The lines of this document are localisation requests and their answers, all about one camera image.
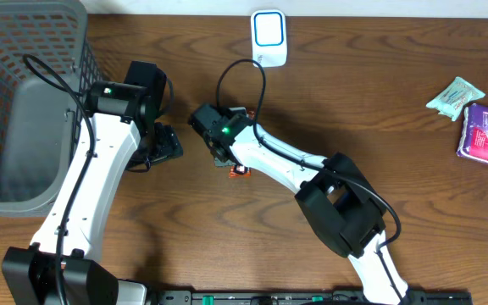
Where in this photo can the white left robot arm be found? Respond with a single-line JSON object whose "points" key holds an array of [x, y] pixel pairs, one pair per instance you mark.
{"points": [[119, 132]]}

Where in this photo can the orange red long snack packet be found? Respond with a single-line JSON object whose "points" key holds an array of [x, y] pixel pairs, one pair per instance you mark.
{"points": [[240, 170]]}

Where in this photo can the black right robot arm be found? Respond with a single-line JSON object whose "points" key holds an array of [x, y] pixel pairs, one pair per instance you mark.
{"points": [[340, 206]]}

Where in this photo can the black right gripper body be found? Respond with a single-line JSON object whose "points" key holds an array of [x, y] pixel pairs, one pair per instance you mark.
{"points": [[228, 162]]}

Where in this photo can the mint green snack packet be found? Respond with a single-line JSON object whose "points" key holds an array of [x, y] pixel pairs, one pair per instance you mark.
{"points": [[452, 100]]}

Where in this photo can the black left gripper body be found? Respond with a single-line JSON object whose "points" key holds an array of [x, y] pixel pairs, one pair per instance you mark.
{"points": [[168, 142]]}

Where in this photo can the grey plastic mesh basket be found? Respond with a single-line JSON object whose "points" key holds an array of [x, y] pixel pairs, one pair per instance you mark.
{"points": [[39, 125]]}

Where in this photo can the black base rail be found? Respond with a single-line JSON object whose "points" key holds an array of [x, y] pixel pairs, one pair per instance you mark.
{"points": [[295, 297]]}

